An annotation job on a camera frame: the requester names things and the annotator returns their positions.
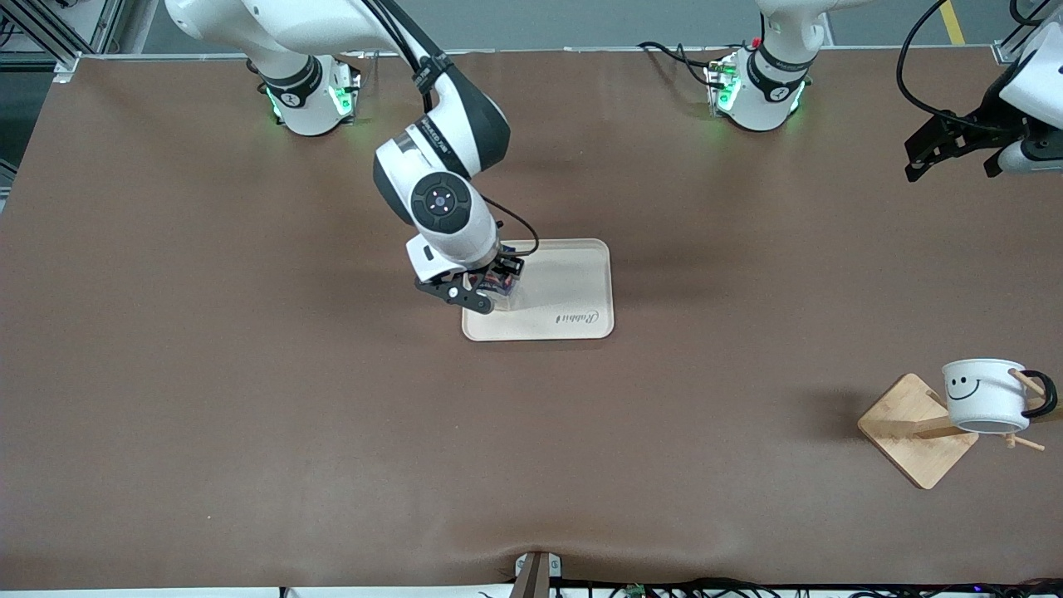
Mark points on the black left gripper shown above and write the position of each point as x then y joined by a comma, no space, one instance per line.
973,131

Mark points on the aluminium frame profile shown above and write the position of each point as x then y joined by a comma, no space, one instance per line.
50,37

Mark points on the brown table cover mat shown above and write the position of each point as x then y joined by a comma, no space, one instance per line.
332,415

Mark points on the cream plastic tray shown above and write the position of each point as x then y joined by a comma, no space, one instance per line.
565,291

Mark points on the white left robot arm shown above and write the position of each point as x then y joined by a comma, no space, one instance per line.
768,91

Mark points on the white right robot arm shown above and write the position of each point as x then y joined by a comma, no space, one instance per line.
444,203

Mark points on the metal clamp bracket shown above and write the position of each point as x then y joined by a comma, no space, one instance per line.
536,571

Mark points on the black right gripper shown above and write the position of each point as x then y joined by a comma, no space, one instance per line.
495,272

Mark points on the blue milk carton green cap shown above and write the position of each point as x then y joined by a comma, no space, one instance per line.
503,292

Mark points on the wooden mug rack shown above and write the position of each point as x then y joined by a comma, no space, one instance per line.
901,428

